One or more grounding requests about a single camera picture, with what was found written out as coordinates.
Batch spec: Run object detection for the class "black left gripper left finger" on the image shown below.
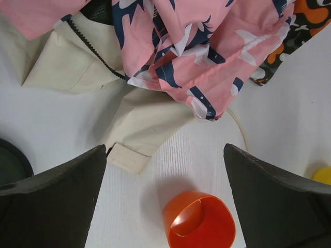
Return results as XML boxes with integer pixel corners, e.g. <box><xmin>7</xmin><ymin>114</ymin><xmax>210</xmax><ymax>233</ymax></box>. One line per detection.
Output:
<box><xmin>1</xmin><ymin>145</ymin><xmax>107</xmax><ymax>247</ymax></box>

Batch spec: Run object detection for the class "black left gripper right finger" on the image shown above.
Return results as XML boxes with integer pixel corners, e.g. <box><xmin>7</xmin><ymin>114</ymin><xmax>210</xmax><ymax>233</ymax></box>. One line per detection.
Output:
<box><xmin>223</xmin><ymin>144</ymin><xmax>330</xmax><ymax>247</ymax></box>

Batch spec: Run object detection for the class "pink navy patterned cloth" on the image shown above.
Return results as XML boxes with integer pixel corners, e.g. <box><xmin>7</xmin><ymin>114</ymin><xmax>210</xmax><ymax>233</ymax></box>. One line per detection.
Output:
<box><xmin>1</xmin><ymin>1</ymin><xmax>295</xmax><ymax>120</ymax></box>

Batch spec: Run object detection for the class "black orange patterned cloth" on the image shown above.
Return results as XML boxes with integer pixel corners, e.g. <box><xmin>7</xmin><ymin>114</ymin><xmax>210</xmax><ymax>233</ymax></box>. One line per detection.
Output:
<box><xmin>250</xmin><ymin>0</ymin><xmax>330</xmax><ymax>86</ymax></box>

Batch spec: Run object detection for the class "yellow lemon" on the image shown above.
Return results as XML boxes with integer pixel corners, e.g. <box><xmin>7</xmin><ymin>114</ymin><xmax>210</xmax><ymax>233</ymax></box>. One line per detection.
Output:
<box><xmin>313</xmin><ymin>166</ymin><xmax>331</xmax><ymax>185</ymax></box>

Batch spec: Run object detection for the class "black round plate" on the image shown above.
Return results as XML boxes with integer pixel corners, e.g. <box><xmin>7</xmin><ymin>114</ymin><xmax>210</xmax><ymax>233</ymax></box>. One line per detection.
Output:
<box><xmin>1</xmin><ymin>139</ymin><xmax>34</xmax><ymax>187</ymax></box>

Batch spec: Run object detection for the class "orange plastic cup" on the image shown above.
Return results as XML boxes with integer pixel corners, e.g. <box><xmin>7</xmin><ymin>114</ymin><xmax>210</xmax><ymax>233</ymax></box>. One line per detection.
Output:
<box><xmin>163</xmin><ymin>191</ymin><xmax>236</xmax><ymax>248</ymax></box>

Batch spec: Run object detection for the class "beige zippered jacket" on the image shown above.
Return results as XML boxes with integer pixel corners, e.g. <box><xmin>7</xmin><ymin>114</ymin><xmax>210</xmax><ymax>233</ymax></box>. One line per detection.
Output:
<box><xmin>1</xmin><ymin>13</ymin><xmax>194</xmax><ymax>174</ymax></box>

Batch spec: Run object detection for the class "beige drawstring cord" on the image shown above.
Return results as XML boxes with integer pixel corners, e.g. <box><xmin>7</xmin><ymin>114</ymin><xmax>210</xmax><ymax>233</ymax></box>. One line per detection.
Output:
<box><xmin>225</xmin><ymin>107</ymin><xmax>250</xmax><ymax>152</ymax></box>

